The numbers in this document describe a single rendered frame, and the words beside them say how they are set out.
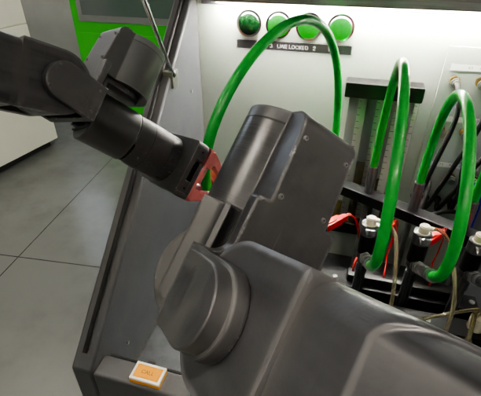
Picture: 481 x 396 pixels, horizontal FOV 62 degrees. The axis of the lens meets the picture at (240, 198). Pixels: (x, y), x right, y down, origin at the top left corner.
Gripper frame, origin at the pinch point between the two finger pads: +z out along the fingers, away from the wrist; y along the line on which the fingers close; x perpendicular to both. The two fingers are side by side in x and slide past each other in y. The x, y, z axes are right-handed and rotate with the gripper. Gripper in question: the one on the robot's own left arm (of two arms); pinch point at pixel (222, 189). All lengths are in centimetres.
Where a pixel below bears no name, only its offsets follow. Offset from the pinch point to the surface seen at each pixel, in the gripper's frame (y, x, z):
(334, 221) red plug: 0.6, -4.7, 24.4
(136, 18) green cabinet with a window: 266, -95, 47
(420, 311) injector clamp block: -11.3, 2.2, 41.4
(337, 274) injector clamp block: 3.1, 3.2, 35.4
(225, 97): -1.8, -9.7, -7.1
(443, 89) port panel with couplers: 0, -38, 35
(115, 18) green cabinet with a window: 279, -89, 37
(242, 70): -1.7, -13.8, -6.7
